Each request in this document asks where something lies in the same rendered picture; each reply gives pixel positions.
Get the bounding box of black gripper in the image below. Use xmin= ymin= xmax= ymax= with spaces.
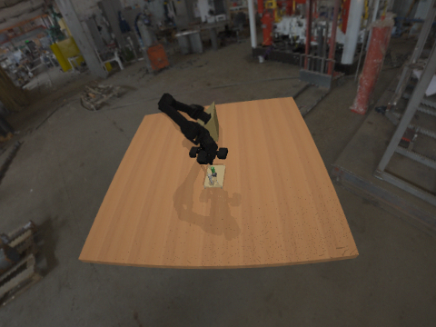
xmin=189 ymin=144 xmax=228 ymax=165

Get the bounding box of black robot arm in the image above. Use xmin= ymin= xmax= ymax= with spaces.
xmin=158 ymin=93 xmax=218 ymax=164

